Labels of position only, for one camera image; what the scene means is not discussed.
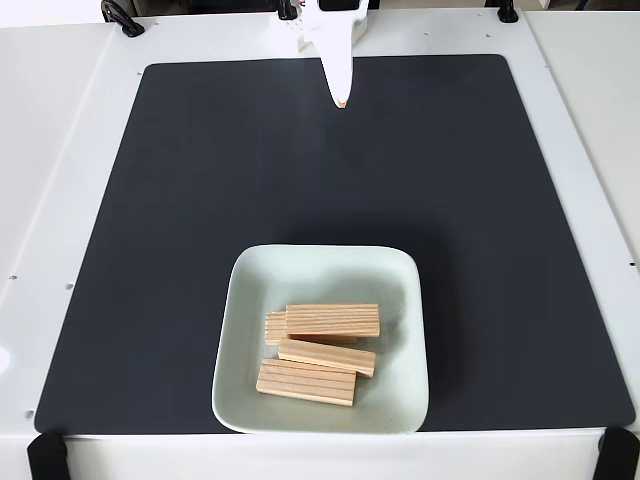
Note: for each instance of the pale green square plate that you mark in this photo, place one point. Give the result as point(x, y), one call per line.
point(240, 300)

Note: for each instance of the grooved wooden block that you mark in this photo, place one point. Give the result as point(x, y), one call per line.
point(327, 356)
point(275, 327)
point(332, 320)
point(305, 382)

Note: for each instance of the black table mat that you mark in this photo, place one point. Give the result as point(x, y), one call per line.
point(150, 300)

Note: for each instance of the black table clamp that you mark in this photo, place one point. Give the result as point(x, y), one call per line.
point(507, 12)
point(122, 20)

